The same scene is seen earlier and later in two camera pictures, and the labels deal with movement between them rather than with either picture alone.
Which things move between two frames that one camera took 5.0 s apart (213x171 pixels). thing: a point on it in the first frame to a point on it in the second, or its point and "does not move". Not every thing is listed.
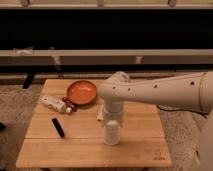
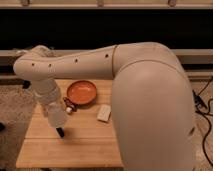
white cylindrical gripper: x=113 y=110 to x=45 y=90
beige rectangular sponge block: x=100 y=116 does not move
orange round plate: x=83 y=92 does not move
